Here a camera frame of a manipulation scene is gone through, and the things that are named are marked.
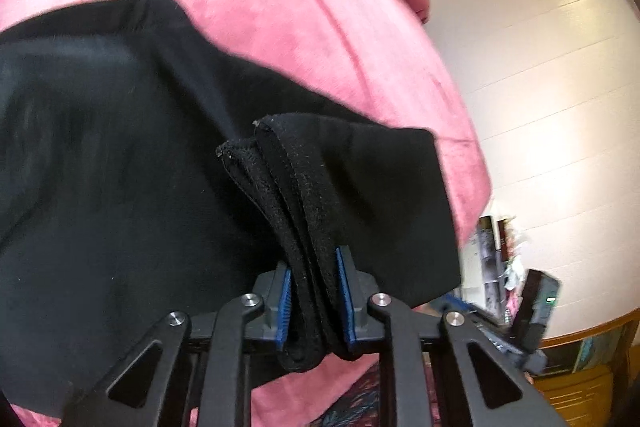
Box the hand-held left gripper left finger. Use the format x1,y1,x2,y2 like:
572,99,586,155
60,263,293,427

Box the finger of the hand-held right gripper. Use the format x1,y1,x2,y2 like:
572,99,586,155
436,294,549,376

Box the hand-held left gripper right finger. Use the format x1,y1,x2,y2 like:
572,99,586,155
334,246,571,427

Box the black embroidered pants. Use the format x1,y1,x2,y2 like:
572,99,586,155
0,0,462,415

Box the stack of magazines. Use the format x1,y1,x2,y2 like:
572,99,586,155
472,214,526,325

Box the round wooden table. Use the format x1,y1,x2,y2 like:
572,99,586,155
525,307,640,427

